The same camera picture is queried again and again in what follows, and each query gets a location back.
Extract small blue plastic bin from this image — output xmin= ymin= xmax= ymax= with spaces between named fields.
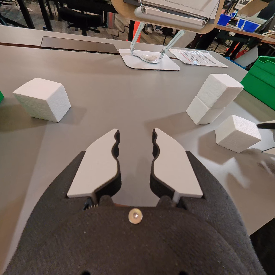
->
xmin=217 ymin=14 xmax=232 ymax=26

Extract grey desk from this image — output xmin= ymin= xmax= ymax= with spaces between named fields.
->
xmin=0 ymin=25 xmax=275 ymax=275

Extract brown desk cable flap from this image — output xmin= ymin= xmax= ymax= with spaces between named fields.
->
xmin=41 ymin=36 xmax=119 ymax=54

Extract white board panel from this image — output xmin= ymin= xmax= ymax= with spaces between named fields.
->
xmin=235 ymin=46 xmax=258 ymax=67

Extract orange traffic cone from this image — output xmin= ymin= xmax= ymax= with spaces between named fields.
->
xmin=128 ymin=20 xmax=141 ymax=43

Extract laminated instruction sheet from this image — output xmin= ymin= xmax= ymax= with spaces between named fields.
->
xmin=169 ymin=49 xmax=229 ymax=68

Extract blue bag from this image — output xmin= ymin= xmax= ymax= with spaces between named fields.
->
xmin=230 ymin=60 xmax=247 ymax=69

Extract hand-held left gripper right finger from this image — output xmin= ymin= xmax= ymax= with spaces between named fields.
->
xmin=150 ymin=128 xmax=204 ymax=203

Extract wooden table black legs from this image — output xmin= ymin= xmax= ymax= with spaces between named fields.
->
xmin=215 ymin=24 xmax=275 ymax=59

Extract white document stand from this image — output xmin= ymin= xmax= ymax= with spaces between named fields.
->
xmin=111 ymin=0 xmax=225 ymax=71

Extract white foam block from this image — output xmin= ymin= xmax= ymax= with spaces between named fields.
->
xmin=215 ymin=114 xmax=262 ymax=153
xmin=186 ymin=96 xmax=225 ymax=125
xmin=197 ymin=74 xmax=244 ymax=109
xmin=12 ymin=78 xmax=71 ymax=123

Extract large blue plastic bin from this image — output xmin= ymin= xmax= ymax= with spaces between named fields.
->
xmin=237 ymin=18 xmax=260 ymax=33

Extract black office chair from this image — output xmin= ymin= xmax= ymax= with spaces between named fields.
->
xmin=58 ymin=6 xmax=103 ymax=36

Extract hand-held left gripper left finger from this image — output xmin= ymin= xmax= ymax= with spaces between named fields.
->
xmin=67 ymin=128 xmax=121 ymax=199

